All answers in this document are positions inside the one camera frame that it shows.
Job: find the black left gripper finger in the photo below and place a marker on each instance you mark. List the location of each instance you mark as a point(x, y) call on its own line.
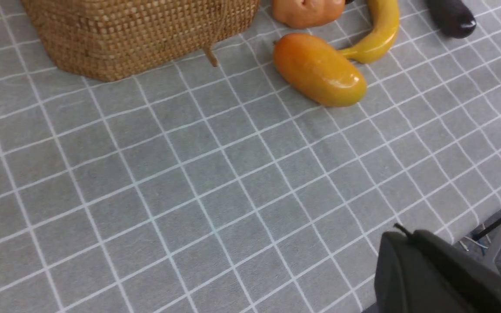
point(418, 272)

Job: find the orange yellow toy mango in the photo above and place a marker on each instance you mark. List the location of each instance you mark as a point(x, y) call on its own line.
point(314, 68)

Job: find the purple toy eggplant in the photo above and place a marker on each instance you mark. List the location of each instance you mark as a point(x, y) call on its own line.
point(452, 17)

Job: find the yellow toy banana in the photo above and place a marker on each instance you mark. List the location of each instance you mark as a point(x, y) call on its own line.
point(385, 16)

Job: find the brown toy potato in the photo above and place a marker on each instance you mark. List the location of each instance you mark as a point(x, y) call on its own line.
point(301, 14)

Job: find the grey checked tablecloth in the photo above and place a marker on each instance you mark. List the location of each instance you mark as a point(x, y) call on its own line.
point(195, 189)

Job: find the woven wicker basket green lining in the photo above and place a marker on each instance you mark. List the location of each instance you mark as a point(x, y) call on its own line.
point(110, 40)

